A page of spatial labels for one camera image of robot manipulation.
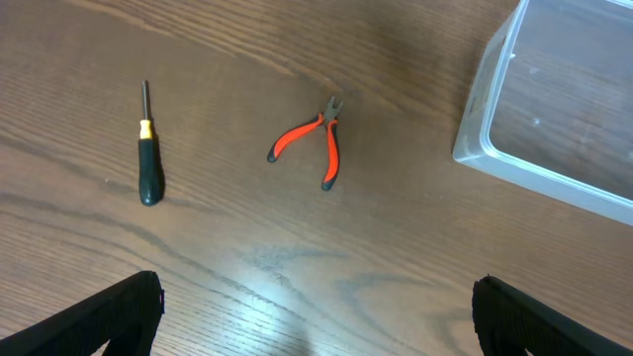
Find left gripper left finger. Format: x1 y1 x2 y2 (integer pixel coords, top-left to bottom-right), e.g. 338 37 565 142
1 271 164 356

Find orange black pliers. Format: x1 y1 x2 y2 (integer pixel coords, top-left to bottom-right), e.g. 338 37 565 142
266 95 345 192

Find black yellow screwdriver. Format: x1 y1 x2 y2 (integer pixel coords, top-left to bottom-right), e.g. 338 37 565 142
137 80 164 207

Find clear plastic container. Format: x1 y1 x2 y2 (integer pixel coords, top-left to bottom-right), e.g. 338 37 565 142
452 0 632 223

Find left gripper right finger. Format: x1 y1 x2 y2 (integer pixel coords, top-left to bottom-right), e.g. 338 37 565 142
472 276 632 356

